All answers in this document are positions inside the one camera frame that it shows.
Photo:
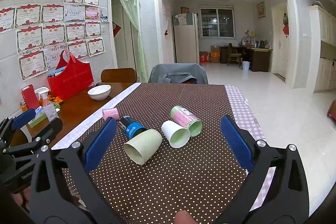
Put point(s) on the window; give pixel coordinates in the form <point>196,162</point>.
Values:
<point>218,22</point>

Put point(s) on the pink checkered tablecloth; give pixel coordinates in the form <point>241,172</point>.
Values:
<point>245,119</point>

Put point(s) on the wooden desk chair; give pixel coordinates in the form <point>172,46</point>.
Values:
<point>233,55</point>

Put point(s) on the pale green paper cup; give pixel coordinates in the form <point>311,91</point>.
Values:
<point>143,146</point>

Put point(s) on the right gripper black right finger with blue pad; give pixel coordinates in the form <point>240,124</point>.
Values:
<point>287,200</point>

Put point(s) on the small framed wall picture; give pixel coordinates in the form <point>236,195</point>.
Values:
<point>261,10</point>

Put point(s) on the white ceramic bowl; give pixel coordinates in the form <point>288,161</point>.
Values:
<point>99,92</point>

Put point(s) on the fingertip at bottom edge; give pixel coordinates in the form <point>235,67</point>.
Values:
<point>183,217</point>

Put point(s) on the green door curtain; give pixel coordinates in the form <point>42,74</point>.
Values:
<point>131,8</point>

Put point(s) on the white paper cup green inside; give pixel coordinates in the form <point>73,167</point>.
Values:
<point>176,135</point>

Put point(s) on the red felt bag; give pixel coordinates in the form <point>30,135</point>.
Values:
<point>74,78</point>

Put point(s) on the small pink cup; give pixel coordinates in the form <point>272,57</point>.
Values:
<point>111,113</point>

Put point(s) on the white trash bin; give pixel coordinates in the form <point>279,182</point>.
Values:
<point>245,66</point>

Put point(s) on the blue black cup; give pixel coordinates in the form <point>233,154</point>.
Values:
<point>130,127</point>

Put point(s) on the brown wooden chair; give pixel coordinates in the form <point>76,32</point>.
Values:
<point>120,75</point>

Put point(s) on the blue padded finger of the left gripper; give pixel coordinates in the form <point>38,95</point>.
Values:
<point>23,119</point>

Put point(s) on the white refrigerator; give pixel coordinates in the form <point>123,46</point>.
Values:
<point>186,38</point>

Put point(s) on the clear jar pink green label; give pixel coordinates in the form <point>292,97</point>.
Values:
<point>187,119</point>

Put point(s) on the clear spray bottle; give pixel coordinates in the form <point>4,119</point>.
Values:
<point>42,95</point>

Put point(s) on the dark wooden desk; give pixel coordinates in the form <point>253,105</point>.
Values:
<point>259,58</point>

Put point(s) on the red cardboard box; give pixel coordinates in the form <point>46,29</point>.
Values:
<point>204,57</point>

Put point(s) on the chair with grey jacket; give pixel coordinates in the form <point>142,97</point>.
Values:
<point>178,73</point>

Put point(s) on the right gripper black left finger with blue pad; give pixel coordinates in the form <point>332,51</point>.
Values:
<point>51,200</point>

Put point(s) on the green tissue box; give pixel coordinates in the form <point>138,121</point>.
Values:
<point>42,113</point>

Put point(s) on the white cabinet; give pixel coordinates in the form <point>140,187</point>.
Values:
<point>322,60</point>

